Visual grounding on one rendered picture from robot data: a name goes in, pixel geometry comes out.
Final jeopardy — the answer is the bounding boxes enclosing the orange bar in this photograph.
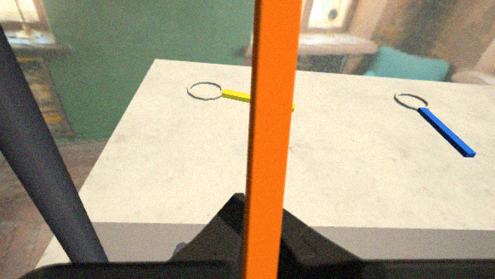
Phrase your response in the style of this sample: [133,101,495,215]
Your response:
[241,0,302,279]

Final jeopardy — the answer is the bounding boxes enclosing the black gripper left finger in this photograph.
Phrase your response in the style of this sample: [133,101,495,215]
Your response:
[19,193,245,279]

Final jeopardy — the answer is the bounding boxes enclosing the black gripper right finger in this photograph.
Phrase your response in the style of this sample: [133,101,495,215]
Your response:
[276,208,495,279]

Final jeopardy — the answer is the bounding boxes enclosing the blue handle with beige loop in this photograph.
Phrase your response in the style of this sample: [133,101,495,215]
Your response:
[394,92,477,157]

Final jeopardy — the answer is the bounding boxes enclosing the grey loop with yellow handle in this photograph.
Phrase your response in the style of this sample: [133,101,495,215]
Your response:
[187,80,250,103]

